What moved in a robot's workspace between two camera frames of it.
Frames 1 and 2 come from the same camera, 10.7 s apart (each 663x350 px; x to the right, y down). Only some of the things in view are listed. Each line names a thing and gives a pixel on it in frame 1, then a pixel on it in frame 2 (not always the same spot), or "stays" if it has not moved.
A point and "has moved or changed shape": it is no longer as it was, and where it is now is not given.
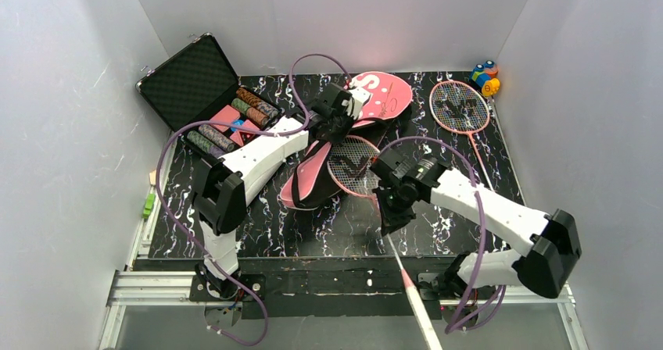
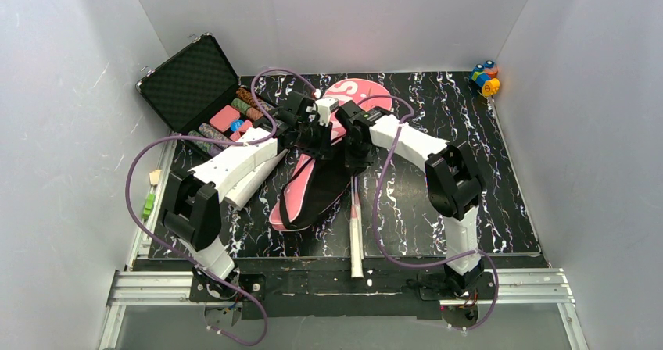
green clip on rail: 148,205 stays
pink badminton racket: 354,166 → 356,231
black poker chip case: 199,94 stays
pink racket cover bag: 309,183 has moved or changed shape
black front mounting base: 284,288 stays
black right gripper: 392,215 → 355,151
